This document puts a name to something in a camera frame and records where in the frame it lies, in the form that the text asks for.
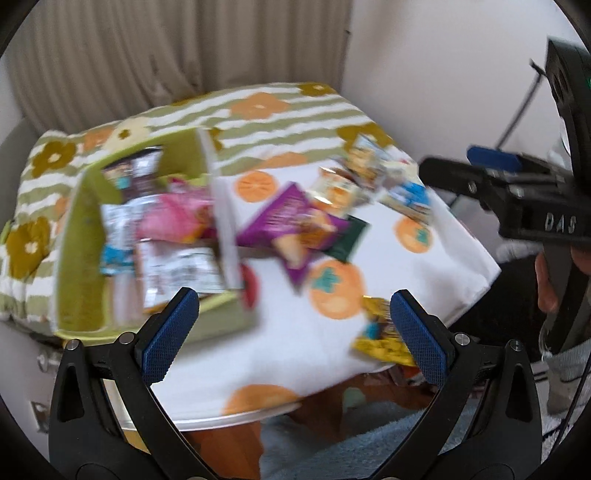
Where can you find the dark green snack packet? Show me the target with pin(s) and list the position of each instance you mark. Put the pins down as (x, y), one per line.
(348, 240)

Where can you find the person's right hand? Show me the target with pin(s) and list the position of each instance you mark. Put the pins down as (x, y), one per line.
(546, 286)

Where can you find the dark red blue packet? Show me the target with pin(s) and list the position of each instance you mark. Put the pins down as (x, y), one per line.
(138, 170)

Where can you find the clear cookie packet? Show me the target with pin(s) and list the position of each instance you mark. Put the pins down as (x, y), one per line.
(364, 159)

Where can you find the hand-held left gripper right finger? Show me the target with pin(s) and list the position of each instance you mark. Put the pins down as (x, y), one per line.
(420, 341)

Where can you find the white table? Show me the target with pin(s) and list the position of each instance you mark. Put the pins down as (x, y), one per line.
(207, 422)

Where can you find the white orange print tablecloth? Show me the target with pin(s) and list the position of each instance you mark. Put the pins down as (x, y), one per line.
(415, 277)

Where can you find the green cardboard box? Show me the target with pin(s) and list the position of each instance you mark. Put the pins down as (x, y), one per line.
(78, 258)

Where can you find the light pink snack packet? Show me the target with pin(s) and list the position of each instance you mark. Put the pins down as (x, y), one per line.
(171, 219)

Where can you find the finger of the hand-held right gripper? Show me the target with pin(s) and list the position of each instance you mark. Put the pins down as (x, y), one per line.
(494, 158)
(457, 174)

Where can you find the green striped floral blanket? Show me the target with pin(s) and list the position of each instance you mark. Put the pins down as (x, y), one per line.
(286, 115)

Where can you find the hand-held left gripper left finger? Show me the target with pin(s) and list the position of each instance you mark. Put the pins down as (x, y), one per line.
(168, 337)

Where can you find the purple snack packet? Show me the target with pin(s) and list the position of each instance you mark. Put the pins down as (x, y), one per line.
(281, 221)

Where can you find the white blue snack packet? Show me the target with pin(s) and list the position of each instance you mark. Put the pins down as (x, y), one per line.
(406, 198)

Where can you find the white barcode snack packet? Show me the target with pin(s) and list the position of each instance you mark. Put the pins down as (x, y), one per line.
(180, 272)

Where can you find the blue white barcode packet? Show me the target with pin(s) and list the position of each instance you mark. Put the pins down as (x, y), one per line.
(115, 240)

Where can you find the silver white snack packet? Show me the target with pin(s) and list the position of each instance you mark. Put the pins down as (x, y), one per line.
(397, 167)

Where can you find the beige pleated curtain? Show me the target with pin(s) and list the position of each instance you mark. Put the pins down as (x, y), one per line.
(138, 55)

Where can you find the yellow snack packet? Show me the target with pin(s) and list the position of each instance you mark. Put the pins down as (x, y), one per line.
(378, 341)

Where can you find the orange white bread packet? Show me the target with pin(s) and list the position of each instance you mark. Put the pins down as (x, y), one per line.
(334, 189)

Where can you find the magenta snack packet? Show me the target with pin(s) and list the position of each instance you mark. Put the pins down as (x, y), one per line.
(184, 185)

